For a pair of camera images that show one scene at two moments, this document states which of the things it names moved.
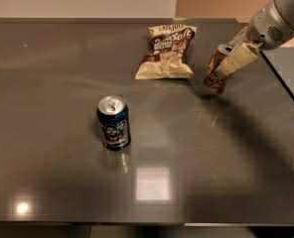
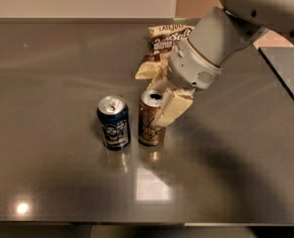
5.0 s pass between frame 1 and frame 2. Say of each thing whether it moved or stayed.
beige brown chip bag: stayed
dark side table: stayed
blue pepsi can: stayed
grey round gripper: moved
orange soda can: moved
